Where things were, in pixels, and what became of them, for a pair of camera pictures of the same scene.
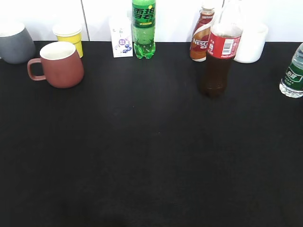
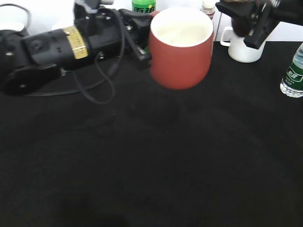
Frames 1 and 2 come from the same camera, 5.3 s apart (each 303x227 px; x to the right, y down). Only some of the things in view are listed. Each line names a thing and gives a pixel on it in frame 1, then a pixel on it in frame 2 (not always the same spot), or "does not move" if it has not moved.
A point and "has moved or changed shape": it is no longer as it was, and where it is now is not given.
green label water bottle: (291, 85) does not move
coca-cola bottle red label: (224, 45) → (241, 25)
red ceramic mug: (61, 65) has moved or changed shape
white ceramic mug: (252, 42) does not move
